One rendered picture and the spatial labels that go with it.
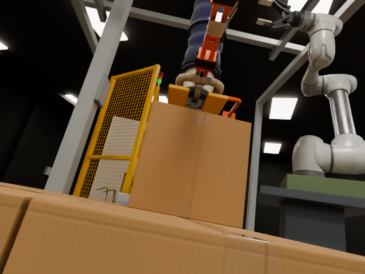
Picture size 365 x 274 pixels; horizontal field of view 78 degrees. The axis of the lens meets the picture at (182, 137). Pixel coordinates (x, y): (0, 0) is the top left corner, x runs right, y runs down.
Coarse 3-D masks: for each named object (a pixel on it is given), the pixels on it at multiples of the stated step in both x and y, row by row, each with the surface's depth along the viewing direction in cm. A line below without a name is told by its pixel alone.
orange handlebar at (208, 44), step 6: (216, 6) 75; (216, 12) 78; (228, 12) 77; (210, 36) 91; (204, 42) 91; (210, 42) 91; (216, 42) 91; (204, 48) 95; (210, 48) 94; (216, 48) 93; (204, 54) 99; (210, 54) 99; (198, 72) 112; (204, 72) 112; (228, 96) 131; (240, 102) 132; (234, 108) 140; (228, 114) 150
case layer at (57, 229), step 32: (0, 192) 19; (32, 192) 31; (0, 224) 18; (32, 224) 19; (64, 224) 19; (96, 224) 19; (128, 224) 19; (160, 224) 20; (192, 224) 27; (0, 256) 18; (32, 256) 18; (64, 256) 18; (96, 256) 18; (128, 256) 19; (160, 256) 19; (192, 256) 19; (224, 256) 19; (256, 256) 20; (288, 256) 20; (320, 256) 20; (352, 256) 23
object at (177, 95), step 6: (168, 90) 110; (174, 90) 109; (180, 90) 108; (186, 90) 107; (168, 96) 116; (174, 96) 114; (180, 96) 113; (186, 96) 112; (168, 102) 122; (174, 102) 121; (180, 102) 119
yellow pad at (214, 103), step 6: (210, 96) 108; (216, 96) 108; (222, 96) 108; (204, 102) 116; (210, 102) 113; (216, 102) 112; (222, 102) 111; (204, 108) 121; (210, 108) 120; (216, 108) 118; (222, 108) 117; (216, 114) 125
